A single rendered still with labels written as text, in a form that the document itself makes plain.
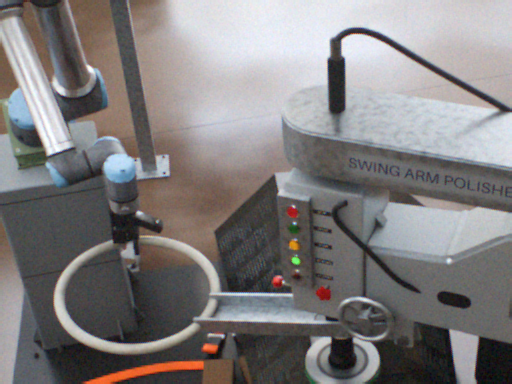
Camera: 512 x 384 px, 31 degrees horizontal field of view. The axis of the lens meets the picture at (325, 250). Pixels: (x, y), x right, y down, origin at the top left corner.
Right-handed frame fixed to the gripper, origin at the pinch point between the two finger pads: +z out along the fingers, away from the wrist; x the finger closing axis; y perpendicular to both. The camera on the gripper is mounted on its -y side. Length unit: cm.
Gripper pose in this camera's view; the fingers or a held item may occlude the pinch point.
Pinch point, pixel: (139, 255)
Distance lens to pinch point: 305.4
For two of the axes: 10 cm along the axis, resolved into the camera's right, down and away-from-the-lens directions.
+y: -9.9, 0.9, -1.4
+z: -0.3, 7.6, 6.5
